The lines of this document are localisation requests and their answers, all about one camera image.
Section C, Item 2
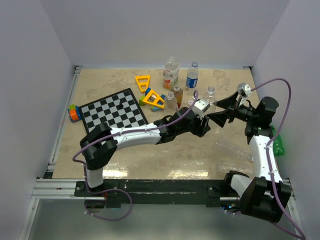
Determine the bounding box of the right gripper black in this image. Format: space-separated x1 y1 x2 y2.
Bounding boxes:
207 90 258 128

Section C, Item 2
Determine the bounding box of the clear plastic bottle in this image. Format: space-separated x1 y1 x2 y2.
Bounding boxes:
203 86 217 113

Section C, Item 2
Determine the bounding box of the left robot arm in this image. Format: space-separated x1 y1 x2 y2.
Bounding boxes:
80 106 210 196

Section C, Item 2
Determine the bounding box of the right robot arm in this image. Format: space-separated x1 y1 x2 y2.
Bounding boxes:
208 92 291 223

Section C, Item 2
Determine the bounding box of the clear empty bottle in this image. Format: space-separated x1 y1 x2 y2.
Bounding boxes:
164 91 178 113

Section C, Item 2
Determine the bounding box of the amber tea bottle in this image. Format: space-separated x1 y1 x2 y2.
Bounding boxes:
173 84 183 109

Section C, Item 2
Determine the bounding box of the blue label water bottle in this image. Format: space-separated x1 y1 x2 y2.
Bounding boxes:
186 61 199 89

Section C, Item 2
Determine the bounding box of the fruit tea bottle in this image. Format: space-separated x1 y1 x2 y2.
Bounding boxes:
162 56 180 90

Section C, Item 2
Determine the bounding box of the green soda bottle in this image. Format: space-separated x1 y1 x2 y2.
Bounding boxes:
270 125 285 157

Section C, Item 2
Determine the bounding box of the light blue toy block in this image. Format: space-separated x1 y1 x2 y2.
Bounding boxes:
151 106 162 112

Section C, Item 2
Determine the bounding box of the dark blue block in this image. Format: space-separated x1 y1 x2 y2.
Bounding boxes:
145 87 151 96

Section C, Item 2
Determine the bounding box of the green toy block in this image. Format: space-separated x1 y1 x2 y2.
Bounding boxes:
139 95 145 106

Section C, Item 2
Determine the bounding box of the black white chessboard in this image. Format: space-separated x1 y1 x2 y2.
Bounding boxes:
79 88 149 133

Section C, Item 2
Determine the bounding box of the colourful toy block car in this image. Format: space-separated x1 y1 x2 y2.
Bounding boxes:
68 104 81 123

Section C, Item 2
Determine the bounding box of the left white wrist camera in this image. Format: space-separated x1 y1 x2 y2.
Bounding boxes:
192 99 210 119

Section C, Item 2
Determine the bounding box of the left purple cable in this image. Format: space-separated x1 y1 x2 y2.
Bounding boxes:
72 89 200 183

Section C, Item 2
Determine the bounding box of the purple cable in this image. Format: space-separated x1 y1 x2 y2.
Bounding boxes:
249 77 307 240
72 89 200 183

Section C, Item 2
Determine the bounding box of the yellow triangle frame near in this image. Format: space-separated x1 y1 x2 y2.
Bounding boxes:
142 89 164 110

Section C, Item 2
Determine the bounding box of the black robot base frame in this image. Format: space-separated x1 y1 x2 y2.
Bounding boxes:
74 179 240 210

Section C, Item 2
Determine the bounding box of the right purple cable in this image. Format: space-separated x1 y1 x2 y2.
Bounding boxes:
249 77 307 240

